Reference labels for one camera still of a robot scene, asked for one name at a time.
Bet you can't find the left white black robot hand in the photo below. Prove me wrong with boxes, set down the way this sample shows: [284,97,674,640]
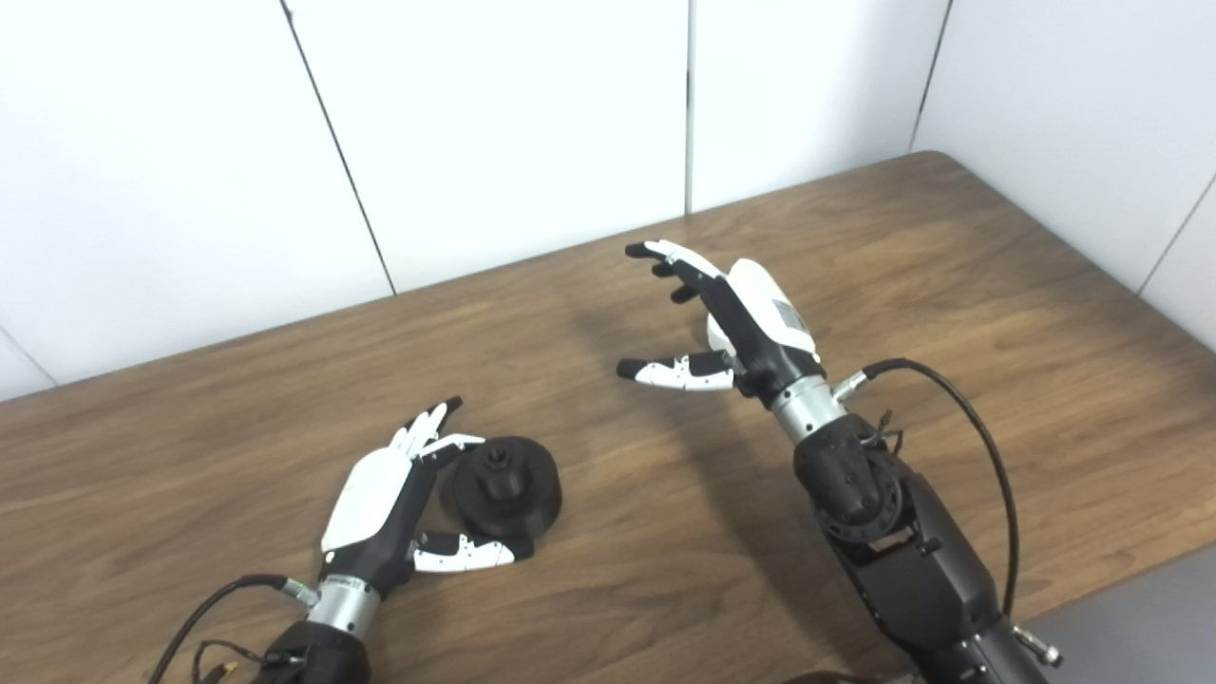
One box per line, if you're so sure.
[306,396,535,639]

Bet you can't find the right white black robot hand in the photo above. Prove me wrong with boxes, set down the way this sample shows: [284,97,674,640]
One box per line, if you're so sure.
[617,240,848,446]

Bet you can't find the round black plastic part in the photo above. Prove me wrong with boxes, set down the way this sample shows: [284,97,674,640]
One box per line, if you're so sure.
[439,436,563,541]

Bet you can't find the right thin wrist wires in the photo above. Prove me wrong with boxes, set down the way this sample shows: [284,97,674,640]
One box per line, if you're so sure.
[860,410,903,457]

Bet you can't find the thin wrist wires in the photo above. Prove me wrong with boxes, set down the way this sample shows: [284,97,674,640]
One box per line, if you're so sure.
[193,639,305,684]
[860,410,903,457]

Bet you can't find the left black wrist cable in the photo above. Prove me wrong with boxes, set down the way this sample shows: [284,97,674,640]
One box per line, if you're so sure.
[147,573,319,684]

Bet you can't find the left thin wrist wires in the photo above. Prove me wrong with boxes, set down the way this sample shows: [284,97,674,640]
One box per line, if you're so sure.
[193,639,305,684]

